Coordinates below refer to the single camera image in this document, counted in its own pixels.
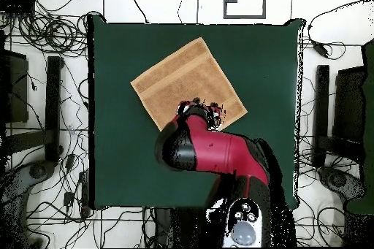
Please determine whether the coiled black cable bundle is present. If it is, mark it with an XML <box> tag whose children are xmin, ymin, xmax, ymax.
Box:
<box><xmin>17</xmin><ymin>10</ymin><xmax>88</xmax><ymax>57</ymax></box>

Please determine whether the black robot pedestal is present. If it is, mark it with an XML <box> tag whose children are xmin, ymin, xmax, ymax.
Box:
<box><xmin>153</xmin><ymin>207</ymin><xmax>226</xmax><ymax>248</ymax></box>

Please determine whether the small black power adapter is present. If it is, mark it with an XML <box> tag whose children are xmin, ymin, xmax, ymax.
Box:
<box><xmin>63</xmin><ymin>191</ymin><xmax>75</xmax><ymax>207</ymax></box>

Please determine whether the grey office chair base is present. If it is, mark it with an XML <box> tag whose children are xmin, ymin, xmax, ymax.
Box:
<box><xmin>317</xmin><ymin>166</ymin><xmax>367</xmax><ymax>203</ymax></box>
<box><xmin>0</xmin><ymin>159</ymin><xmax>56</xmax><ymax>248</ymax></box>

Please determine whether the orange terry towel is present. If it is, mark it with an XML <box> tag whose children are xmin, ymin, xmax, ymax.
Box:
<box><xmin>130</xmin><ymin>37</ymin><xmax>248</xmax><ymax>132</ymax></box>

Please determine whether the black flat box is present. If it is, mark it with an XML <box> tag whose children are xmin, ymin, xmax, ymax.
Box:
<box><xmin>0</xmin><ymin>0</ymin><xmax>36</xmax><ymax>15</ymax></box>

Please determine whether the dark rectangular box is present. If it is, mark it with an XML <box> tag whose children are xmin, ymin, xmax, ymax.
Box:
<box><xmin>0</xmin><ymin>48</ymin><xmax>30</xmax><ymax>124</ymax></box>
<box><xmin>332</xmin><ymin>66</ymin><xmax>366</xmax><ymax>145</ymax></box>

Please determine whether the black metal stand frame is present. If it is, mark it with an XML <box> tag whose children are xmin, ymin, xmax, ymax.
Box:
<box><xmin>0</xmin><ymin>55</ymin><xmax>64</xmax><ymax>164</ymax></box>
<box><xmin>311</xmin><ymin>64</ymin><xmax>366</xmax><ymax>171</ymax></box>

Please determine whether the black floor cable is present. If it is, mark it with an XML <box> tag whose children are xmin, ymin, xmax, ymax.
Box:
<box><xmin>126</xmin><ymin>0</ymin><xmax>150</xmax><ymax>24</ymax></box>

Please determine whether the dark green table cloth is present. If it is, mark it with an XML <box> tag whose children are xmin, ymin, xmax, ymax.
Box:
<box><xmin>87</xmin><ymin>15</ymin><xmax>306</xmax><ymax>210</ymax></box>

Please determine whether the black power strip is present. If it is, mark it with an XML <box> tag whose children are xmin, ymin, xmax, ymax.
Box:
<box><xmin>77</xmin><ymin>169</ymin><xmax>91</xmax><ymax>219</ymax></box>

